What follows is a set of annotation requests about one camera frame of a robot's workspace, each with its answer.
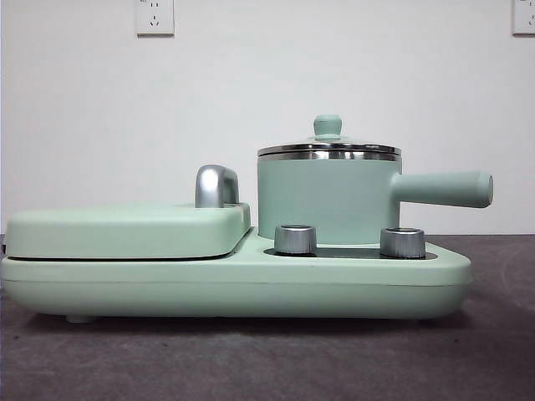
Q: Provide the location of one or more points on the silver control knob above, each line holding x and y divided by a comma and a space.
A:
294, 240
402, 242

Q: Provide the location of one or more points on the white wall socket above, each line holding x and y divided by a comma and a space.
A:
524, 16
154, 18

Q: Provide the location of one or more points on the green griddle lid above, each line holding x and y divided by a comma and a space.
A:
125, 229

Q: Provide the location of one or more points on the glass pot lid green knob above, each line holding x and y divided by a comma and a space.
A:
328, 125

